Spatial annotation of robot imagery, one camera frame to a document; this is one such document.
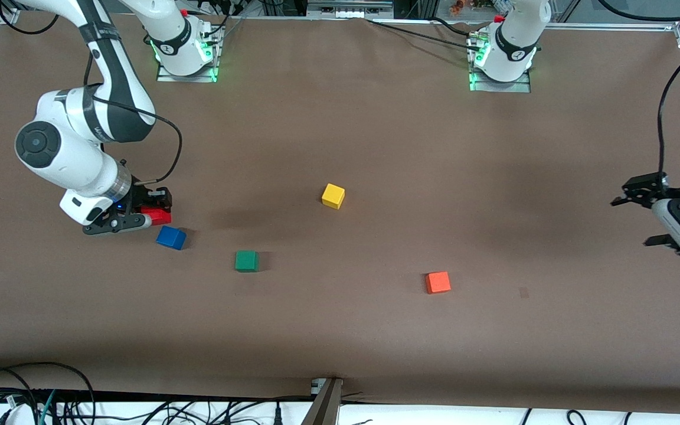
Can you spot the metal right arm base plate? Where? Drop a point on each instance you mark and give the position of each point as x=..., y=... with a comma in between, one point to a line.
x=166, y=77

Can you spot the dark camera mount post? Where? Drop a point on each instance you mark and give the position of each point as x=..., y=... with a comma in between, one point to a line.
x=325, y=407

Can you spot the blue wooden block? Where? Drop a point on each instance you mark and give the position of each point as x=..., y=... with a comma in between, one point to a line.
x=170, y=237

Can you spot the grey power strip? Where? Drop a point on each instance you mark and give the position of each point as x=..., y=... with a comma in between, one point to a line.
x=346, y=10

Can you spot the yellow wooden block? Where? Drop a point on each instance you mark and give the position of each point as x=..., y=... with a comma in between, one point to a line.
x=333, y=195

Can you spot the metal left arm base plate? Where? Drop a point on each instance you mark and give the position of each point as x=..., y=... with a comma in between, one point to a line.
x=517, y=88

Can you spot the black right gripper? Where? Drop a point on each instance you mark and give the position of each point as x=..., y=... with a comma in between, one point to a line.
x=140, y=195

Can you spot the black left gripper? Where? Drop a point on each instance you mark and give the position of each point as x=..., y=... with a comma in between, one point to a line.
x=651, y=189

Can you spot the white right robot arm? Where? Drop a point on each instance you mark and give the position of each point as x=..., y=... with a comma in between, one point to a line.
x=62, y=147

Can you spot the orange wooden block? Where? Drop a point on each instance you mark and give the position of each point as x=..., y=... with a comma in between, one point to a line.
x=437, y=283

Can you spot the red wooden block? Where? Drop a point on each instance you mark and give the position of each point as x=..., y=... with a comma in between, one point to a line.
x=160, y=217

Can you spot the green wooden block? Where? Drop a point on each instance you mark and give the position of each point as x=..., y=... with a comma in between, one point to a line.
x=246, y=261

